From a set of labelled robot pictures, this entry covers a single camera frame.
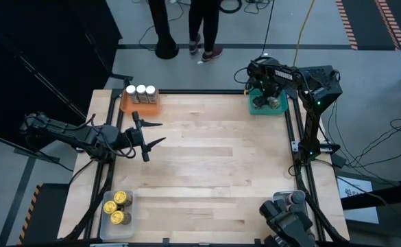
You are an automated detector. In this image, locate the clear plastic bin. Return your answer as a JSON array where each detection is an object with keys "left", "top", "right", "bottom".
[{"left": 97, "top": 189, "right": 136, "bottom": 241}]

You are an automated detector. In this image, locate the black cable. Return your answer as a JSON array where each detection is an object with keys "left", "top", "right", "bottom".
[{"left": 260, "top": 0, "right": 276, "bottom": 59}]

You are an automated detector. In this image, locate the teal plastic bin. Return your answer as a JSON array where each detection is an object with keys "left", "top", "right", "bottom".
[{"left": 247, "top": 87, "right": 289, "bottom": 116}]

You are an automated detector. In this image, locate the person's shoe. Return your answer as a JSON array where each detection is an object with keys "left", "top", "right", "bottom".
[
  {"left": 189, "top": 33, "right": 202, "bottom": 55},
  {"left": 201, "top": 46, "right": 224, "bottom": 62}
]

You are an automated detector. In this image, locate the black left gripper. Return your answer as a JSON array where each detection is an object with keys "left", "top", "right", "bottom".
[{"left": 117, "top": 110, "right": 167, "bottom": 163}]

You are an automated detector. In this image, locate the black curtain partition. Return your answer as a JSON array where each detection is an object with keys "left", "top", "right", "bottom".
[{"left": 0, "top": 0, "right": 123, "bottom": 154}]

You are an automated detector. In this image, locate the black perforated computer case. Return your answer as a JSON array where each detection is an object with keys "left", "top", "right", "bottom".
[{"left": 289, "top": 64, "right": 343, "bottom": 113}]

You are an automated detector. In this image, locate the black-capped purple-label spice bottle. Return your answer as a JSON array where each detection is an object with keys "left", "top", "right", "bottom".
[{"left": 288, "top": 191, "right": 307, "bottom": 207}]

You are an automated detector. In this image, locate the black hazard-edged floor mat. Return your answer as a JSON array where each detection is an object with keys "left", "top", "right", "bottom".
[
  {"left": 16, "top": 183, "right": 69, "bottom": 247},
  {"left": 335, "top": 0, "right": 401, "bottom": 51}
]

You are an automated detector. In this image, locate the yellow cable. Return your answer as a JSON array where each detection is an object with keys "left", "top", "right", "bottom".
[{"left": 291, "top": 0, "right": 316, "bottom": 68}]

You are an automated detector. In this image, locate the black table frame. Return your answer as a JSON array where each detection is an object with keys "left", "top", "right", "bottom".
[{"left": 93, "top": 88, "right": 350, "bottom": 247}]

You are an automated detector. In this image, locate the white-capped clear spice bottle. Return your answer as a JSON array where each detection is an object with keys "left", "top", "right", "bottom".
[
  {"left": 125, "top": 84, "right": 139, "bottom": 104},
  {"left": 145, "top": 84, "right": 159, "bottom": 105},
  {"left": 135, "top": 84, "right": 149, "bottom": 104}
]

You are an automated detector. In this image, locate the white plastic bin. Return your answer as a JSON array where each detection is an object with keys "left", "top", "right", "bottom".
[{"left": 271, "top": 190, "right": 316, "bottom": 246}]

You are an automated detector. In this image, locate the black support beam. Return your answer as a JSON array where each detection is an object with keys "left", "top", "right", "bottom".
[{"left": 340, "top": 180, "right": 401, "bottom": 211}]

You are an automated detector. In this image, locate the white printed paper sheet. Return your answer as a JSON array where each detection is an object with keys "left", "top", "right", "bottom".
[{"left": 336, "top": 175, "right": 380, "bottom": 224}]

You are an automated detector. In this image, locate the person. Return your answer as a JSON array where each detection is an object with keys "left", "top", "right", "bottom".
[{"left": 188, "top": 0, "right": 224, "bottom": 62}]

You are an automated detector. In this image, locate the orange plastic bin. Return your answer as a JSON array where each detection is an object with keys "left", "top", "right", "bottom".
[{"left": 120, "top": 88, "right": 160, "bottom": 117}]

